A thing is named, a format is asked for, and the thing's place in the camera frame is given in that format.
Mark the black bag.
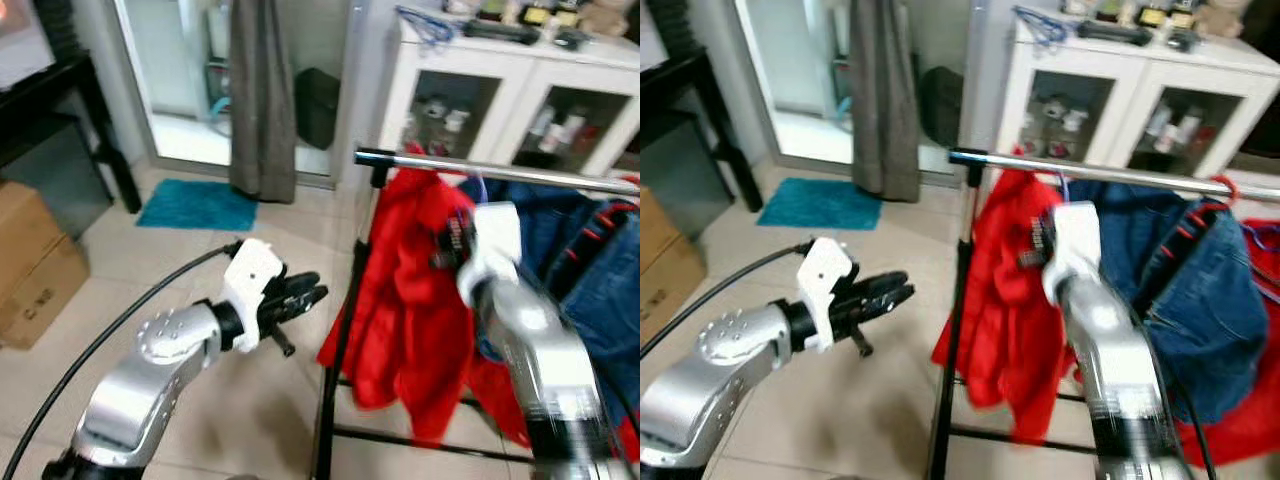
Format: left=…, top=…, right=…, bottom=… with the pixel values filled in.
left=918, top=66, right=966, bottom=149
left=294, top=67, right=342, bottom=151

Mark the metal clothes rack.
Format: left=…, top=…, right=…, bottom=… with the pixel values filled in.
left=925, top=147, right=1246, bottom=480
left=308, top=147, right=641, bottom=480

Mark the black desk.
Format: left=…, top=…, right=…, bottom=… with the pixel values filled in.
left=640, top=45, right=766, bottom=236
left=0, top=50, right=143, bottom=236

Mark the teal floor mat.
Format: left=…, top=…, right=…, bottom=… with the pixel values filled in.
left=755, top=177, right=884, bottom=232
left=135, top=178, right=259, bottom=233

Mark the beige plush toy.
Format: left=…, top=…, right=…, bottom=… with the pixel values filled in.
left=580, top=0, right=633, bottom=39
left=1195, top=0, right=1251, bottom=39

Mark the white-framed glass door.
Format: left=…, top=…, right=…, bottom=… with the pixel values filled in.
left=735, top=0, right=986, bottom=181
left=110, top=0, right=361, bottom=186

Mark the grey curtain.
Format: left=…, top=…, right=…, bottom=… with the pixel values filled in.
left=228, top=0, right=299, bottom=205
left=850, top=0, right=923, bottom=204

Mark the red garment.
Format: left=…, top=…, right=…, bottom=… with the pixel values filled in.
left=930, top=167, right=1076, bottom=446
left=317, top=167, right=479, bottom=448

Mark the blue denim garment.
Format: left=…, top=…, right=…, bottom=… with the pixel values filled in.
left=1065, top=178, right=1271, bottom=426
left=458, top=178, right=641, bottom=401

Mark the black flat device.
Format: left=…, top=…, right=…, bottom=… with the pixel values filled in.
left=462, top=18, right=543, bottom=47
left=1075, top=18, right=1153, bottom=47

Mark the black red-clipped hanger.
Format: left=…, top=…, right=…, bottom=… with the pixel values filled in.
left=1130, top=198, right=1236, bottom=321
left=555, top=198, right=641, bottom=301

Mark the white glass-door cabinet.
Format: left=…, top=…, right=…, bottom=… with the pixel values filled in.
left=378, top=8, right=641, bottom=183
left=985, top=8, right=1280, bottom=181

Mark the brown cardboard box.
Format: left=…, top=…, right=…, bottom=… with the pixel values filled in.
left=640, top=185, right=706, bottom=346
left=0, top=180, right=91, bottom=351

